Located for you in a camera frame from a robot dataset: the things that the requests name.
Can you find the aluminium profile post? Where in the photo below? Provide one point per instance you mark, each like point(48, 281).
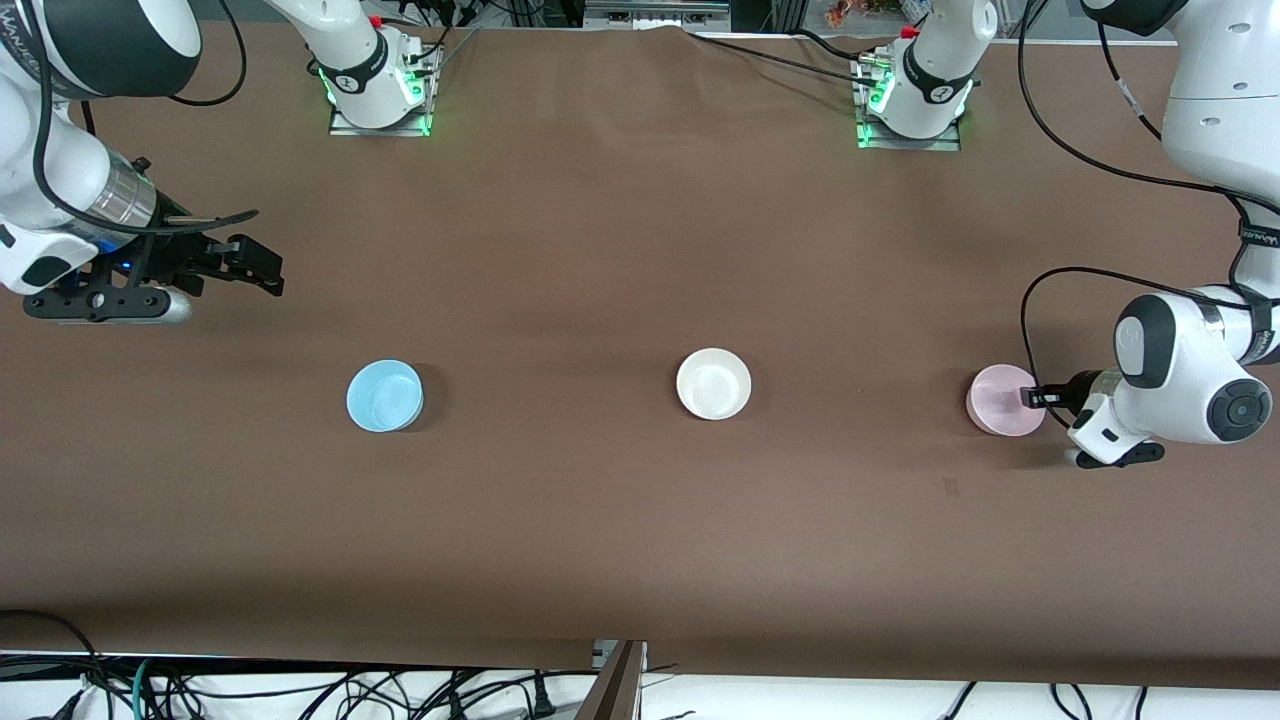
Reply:
point(615, 690)

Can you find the white bowl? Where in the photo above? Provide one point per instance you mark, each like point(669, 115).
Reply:
point(714, 384)

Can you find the black power plug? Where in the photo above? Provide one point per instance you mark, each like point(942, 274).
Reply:
point(543, 697)

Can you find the brown table cover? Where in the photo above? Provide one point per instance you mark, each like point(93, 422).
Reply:
point(800, 550)

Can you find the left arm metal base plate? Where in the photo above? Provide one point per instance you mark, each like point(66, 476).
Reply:
point(905, 144)

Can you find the orange toy figure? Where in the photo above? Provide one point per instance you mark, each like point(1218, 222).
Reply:
point(842, 12)

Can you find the light blue bowl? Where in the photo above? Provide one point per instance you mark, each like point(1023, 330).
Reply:
point(385, 397)

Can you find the pink bowl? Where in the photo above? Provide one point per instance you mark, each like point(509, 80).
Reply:
point(995, 400)

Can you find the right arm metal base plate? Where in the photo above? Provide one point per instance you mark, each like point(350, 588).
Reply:
point(345, 125)

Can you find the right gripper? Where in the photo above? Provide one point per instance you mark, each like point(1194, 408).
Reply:
point(180, 257)

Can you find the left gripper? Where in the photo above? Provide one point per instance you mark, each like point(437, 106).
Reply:
point(1079, 389)

